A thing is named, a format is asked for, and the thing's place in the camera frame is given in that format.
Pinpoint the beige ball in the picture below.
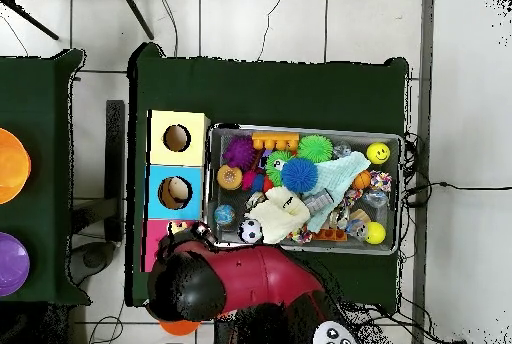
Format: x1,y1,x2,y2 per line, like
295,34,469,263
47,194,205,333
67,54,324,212
160,177,192,208

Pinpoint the grey plastic toy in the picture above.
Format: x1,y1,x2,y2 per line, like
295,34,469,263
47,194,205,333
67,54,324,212
302,188,335,214

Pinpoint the orange building block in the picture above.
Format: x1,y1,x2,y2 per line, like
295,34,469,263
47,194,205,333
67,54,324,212
250,131,300,151

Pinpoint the blue globe ball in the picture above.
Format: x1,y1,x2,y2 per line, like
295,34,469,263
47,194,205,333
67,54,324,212
212,203,237,227

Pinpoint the grey plastic base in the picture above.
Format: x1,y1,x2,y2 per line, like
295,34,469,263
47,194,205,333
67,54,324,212
69,240,117,286

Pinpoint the green fuzzy ball with eyes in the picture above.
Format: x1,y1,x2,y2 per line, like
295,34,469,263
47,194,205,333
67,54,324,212
264,150,297,187

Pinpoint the cream muslin cloth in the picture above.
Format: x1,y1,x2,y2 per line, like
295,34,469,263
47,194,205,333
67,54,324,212
246,185,312,246

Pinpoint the black metal bar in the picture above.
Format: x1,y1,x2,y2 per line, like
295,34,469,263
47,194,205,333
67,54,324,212
104,99,126,241

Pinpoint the blue puffer ball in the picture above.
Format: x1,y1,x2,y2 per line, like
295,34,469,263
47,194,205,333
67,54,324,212
280,156,320,194

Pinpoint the purple plate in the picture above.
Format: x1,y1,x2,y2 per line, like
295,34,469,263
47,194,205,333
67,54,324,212
0,231,31,298

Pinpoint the black power cable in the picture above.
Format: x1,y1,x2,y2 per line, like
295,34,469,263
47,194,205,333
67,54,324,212
403,180,512,195

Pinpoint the green puffer ball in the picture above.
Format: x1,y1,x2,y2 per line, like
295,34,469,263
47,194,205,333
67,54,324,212
296,134,334,164

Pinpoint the black and white soccer ball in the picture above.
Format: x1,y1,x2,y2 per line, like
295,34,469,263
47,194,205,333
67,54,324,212
238,218,265,244

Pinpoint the silver mesh bin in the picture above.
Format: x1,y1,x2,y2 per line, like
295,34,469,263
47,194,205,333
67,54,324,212
201,122,405,256

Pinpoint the wooden box with three holes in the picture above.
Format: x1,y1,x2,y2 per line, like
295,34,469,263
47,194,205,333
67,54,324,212
141,109,212,273

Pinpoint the orange cup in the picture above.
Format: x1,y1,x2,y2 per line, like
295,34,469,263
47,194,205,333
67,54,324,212
158,318,201,337

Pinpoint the yellow duck plush toy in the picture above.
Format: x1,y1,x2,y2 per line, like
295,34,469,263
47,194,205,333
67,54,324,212
167,220,195,235

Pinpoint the mint green muslin cloth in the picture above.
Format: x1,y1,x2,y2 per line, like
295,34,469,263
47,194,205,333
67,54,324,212
305,150,372,233

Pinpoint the purple spiky ball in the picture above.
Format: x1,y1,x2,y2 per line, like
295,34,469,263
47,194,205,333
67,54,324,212
221,135,257,171

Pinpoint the orange plate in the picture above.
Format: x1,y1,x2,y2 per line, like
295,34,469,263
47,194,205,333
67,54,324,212
0,127,32,206

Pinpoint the dark green tablecloth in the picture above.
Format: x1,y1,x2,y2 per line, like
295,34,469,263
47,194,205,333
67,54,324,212
125,41,411,313
0,48,91,305

